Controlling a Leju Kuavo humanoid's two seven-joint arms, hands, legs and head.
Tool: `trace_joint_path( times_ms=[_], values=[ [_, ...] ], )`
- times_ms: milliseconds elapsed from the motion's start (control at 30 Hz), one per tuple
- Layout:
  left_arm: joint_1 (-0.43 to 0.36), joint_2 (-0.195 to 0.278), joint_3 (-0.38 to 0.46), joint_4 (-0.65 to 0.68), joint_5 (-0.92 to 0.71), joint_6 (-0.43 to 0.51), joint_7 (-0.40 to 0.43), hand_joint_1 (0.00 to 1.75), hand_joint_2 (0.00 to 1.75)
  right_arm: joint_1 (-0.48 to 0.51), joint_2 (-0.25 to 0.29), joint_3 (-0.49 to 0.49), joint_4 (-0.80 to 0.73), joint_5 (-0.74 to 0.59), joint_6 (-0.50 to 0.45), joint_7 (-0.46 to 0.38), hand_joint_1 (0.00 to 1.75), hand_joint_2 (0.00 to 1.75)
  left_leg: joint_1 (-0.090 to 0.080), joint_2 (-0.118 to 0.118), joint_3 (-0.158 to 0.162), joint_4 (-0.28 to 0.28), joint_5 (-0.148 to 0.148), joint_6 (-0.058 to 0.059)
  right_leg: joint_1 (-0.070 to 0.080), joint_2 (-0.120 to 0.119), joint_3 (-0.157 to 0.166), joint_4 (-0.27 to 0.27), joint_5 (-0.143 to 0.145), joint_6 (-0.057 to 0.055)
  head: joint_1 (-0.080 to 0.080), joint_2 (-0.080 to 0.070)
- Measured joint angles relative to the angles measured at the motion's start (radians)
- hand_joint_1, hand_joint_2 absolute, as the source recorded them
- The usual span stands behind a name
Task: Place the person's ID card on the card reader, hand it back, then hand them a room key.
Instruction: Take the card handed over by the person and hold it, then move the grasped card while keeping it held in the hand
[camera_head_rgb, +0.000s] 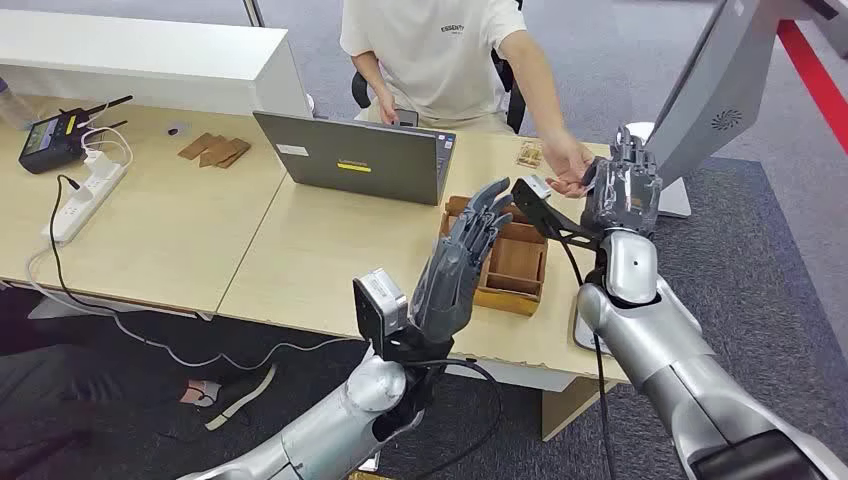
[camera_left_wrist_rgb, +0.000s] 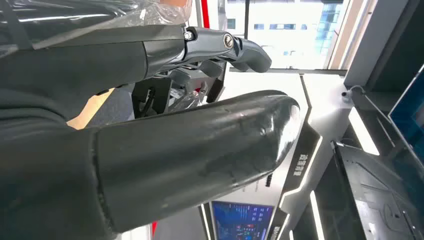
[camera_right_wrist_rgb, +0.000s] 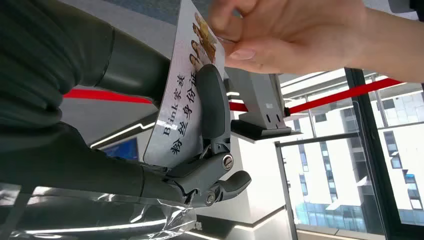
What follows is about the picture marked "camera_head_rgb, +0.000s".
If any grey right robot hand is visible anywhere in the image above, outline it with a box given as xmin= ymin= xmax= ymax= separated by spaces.
xmin=580 ymin=125 xmax=664 ymax=238

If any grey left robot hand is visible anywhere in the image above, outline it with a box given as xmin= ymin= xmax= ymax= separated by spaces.
xmin=408 ymin=177 xmax=515 ymax=346

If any person's right hand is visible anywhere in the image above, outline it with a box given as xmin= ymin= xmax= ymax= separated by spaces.
xmin=374 ymin=89 xmax=402 ymax=127

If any person's left hand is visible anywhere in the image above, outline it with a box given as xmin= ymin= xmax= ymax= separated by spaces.
xmin=539 ymin=132 xmax=596 ymax=200

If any brown patterned room key card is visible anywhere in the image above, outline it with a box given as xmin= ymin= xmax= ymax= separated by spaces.
xmin=515 ymin=140 xmax=543 ymax=170

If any person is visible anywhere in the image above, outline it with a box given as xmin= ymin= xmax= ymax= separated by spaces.
xmin=339 ymin=0 xmax=596 ymax=200

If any grey card reader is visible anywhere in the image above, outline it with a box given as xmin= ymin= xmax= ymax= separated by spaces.
xmin=572 ymin=304 xmax=614 ymax=356

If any seated person's leg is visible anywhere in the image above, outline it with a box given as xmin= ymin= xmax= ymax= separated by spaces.
xmin=0 ymin=291 xmax=200 ymax=480

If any grey laptop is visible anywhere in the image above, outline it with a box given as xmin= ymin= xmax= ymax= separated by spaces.
xmin=252 ymin=110 xmax=457 ymax=207

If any wooden compartment box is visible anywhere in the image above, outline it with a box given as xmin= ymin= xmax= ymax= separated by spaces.
xmin=438 ymin=195 xmax=550 ymax=318

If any silver monitor on stand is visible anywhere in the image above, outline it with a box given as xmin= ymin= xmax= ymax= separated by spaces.
xmin=645 ymin=0 xmax=843 ymax=220

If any brown cardboard piece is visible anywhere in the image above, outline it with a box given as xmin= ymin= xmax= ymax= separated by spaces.
xmin=217 ymin=137 xmax=252 ymax=170
xmin=198 ymin=137 xmax=240 ymax=168
xmin=177 ymin=132 xmax=217 ymax=162

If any wooden desk leg panel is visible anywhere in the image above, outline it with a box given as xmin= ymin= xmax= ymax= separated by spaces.
xmin=541 ymin=376 xmax=621 ymax=442

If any black shoe white sole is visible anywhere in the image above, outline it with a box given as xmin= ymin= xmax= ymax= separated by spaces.
xmin=180 ymin=360 xmax=280 ymax=433

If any white counter cabinet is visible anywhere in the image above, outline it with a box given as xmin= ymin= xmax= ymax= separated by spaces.
xmin=0 ymin=8 xmax=314 ymax=119

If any white charger plug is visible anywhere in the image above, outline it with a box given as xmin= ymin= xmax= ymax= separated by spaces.
xmin=82 ymin=148 xmax=114 ymax=179

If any white power strip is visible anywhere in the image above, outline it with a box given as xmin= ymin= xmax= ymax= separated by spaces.
xmin=42 ymin=162 xmax=127 ymax=245

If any black handheld radio device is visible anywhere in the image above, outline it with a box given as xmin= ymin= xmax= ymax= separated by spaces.
xmin=18 ymin=94 xmax=134 ymax=176

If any clear plastic bottle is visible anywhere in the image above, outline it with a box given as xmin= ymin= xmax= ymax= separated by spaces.
xmin=0 ymin=78 xmax=31 ymax=130

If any black right wrist camera bracket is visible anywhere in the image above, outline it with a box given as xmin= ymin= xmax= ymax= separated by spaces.
xmin=511 ymin=177 xmax=607 ymax=252

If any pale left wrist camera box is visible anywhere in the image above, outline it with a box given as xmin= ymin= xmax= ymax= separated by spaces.
xmin=352 ymin=268 xmax=410 ymax=362

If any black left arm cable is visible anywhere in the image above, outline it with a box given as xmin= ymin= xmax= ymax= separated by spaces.
xmin=397 ymin=357 xmax=503 ymax=480

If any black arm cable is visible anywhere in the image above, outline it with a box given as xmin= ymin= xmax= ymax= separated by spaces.
xmin=559 ymin=238 xmax=617 ymax=480
xmin=397 ymin=357 xmax=503 ymax=480

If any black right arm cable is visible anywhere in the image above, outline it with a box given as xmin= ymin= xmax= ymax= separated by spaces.
xmin=559 ymin=238 xmax=617 ymax=480

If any thin white charger cable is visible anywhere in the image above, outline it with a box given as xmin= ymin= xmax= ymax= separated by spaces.
xmin=76 ymin=109 xmax=134 ymax=167

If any white power strip cable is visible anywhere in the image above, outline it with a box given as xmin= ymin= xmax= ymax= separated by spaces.
xmin=25 ymin=246 xmax=359 ymax=370

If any black power cable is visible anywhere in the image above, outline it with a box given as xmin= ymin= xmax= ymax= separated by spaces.
xmin=47 ymin=173 xmax=134 ymax=319

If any white desk frame bar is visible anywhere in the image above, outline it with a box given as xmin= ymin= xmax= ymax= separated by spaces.
xmin=26 ymin=294 xmax=213 ymax=323

